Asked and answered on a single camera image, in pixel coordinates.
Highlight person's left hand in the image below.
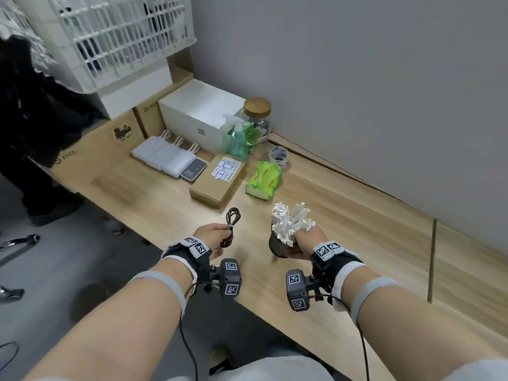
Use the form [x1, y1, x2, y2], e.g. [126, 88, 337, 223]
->
[192, 223, 235, 261]

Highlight person's right hand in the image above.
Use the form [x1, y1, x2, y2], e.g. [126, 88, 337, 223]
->
[285, 225, 329, 261]

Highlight dark round cup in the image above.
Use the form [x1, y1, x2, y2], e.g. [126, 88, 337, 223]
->
[269, 229, 299, 259]

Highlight person's right forearm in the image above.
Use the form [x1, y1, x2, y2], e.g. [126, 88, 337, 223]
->
[337, 264, 508, 381]

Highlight grey right forearm band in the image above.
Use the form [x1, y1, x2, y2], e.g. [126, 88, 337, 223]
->
[350, 277, 403, 324]

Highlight person's left forearm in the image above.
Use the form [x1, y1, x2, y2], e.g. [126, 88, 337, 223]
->
[22, 258, 199, 381]

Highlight grey left forearm band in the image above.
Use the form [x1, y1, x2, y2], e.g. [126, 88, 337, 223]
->
[130, 270, 188, 319]

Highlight bundle of white paper sticks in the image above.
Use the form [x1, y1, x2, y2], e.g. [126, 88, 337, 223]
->
[271, 201, 316, 247]

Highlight small labelled cardboard box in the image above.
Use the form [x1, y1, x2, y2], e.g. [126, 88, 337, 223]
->
[189, 153, 246, 209]

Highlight black power bank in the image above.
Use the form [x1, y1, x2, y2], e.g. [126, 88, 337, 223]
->
[179, 158, 208, 182]

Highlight green tissue pack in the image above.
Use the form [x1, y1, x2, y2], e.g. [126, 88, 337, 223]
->
[244, 161, 283, 199]

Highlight white power bank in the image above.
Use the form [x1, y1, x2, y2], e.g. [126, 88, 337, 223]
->
[148, 135, 185, 171]
[162, 143, 200, 178]
[131, 130, 172, 162]

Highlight green spray bottle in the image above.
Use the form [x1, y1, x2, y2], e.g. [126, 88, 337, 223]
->
[220, 114, 249, 161]

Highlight clear tape roll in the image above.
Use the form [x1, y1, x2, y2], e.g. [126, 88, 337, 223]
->
[268, 145, 291, 171]

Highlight green foil packets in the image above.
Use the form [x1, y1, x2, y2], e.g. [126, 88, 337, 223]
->
[242, 123, 270, 153]

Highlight person's light trousers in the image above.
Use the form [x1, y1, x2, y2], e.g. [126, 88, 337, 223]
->
[165, 351, 508, 381]

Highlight white carton box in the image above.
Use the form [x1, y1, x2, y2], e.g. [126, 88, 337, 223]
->
[157, 79, 247, 156]

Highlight glass jar with cork lid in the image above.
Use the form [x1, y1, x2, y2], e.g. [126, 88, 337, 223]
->
[234, 97, 273, 144]

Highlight person's shoe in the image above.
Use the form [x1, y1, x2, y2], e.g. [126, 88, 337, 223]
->
[208, 344, 231, 375]

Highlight large cardboard box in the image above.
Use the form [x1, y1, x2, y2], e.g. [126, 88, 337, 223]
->
[51, 108, 147, 189]

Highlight flat white box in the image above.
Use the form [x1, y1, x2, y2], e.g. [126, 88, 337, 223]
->
[96, 66, 172, 120]

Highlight metal chair base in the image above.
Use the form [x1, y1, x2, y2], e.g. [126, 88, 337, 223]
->
[0, 233, 41, 304]

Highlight large white plastic crate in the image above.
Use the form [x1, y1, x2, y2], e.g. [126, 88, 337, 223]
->
[22, 0, 198, 94]

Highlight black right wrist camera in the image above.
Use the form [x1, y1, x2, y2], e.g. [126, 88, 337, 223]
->
[286, 269, 323, 312]

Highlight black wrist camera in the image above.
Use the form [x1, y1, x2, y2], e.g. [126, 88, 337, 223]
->
[202, 258, 243, 299]
[286, 269, 323, 312]

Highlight black right wrist strap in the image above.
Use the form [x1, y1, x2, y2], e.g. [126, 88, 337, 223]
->
[310, 241, 366, 307]

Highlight black wrist strap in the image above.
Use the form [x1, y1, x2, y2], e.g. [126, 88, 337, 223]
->
[310, 241, 366, 307]
[160, 236, 213, 284]

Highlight black left wrist strap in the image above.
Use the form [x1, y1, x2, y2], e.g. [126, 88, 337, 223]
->
[160, 236, 213, 284]

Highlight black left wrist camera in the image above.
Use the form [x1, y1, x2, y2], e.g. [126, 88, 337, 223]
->
[202, 258, 243, 299]

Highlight black right camera cable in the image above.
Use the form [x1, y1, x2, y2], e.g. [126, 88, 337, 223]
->
[329, 294, 370, 381]

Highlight black camera cable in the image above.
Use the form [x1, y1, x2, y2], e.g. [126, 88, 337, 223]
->
[179, 282, 201, 381]
[329, 294, 370, 381]

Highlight black left camera cable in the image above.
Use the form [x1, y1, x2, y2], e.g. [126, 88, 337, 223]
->
[179, 282, 201, 381]

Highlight black floor cable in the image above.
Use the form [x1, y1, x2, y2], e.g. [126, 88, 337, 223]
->
[0, 342, 20, 373]

